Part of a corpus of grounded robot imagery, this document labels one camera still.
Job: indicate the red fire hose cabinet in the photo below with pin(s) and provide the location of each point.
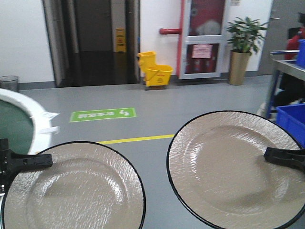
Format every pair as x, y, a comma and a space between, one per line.
201, 38

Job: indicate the white outer conveyor rim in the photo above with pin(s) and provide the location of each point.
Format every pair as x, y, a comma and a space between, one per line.
25, 123

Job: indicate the beige plate black rim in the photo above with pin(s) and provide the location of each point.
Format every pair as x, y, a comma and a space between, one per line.
88, 186
217, 169

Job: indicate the dark double door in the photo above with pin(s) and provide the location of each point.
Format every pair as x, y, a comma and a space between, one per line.
81, 36

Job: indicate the mesh waste bin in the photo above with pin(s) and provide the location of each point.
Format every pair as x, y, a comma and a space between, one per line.
9, 82

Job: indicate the gold pot plant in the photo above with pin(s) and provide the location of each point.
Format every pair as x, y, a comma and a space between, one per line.
246, 37

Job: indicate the yellow mop bucket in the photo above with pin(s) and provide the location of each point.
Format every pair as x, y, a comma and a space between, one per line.
155, 75

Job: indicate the yellow wet floor sign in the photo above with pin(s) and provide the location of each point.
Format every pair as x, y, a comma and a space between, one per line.
120, 40

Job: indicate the green floor sign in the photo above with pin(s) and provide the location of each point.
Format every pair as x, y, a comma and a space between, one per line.
94, 115

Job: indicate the metal shelf cart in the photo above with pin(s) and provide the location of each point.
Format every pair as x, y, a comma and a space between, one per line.
287, 83

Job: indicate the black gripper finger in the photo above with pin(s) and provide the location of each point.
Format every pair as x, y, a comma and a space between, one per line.
289, 158
11, 162

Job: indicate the blue plastic crate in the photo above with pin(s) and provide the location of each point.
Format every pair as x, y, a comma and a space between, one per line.
292, 119

